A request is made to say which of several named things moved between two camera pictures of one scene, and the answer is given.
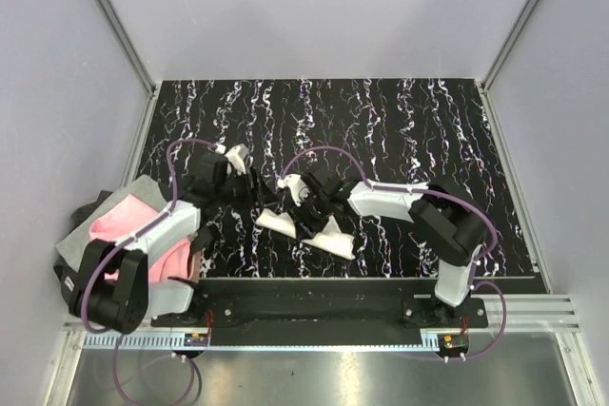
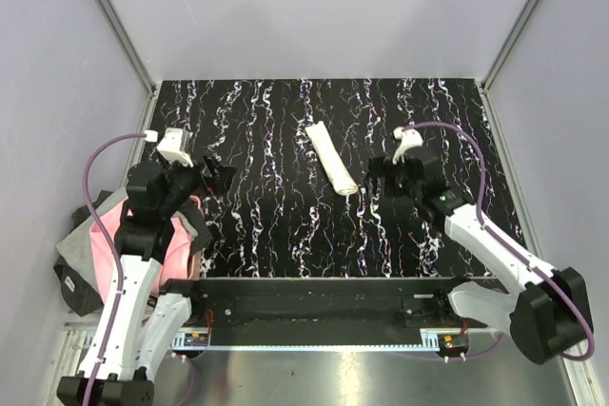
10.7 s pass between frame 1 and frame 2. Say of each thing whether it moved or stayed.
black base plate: stayed
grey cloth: stayed
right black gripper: moved
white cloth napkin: moved
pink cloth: stayed
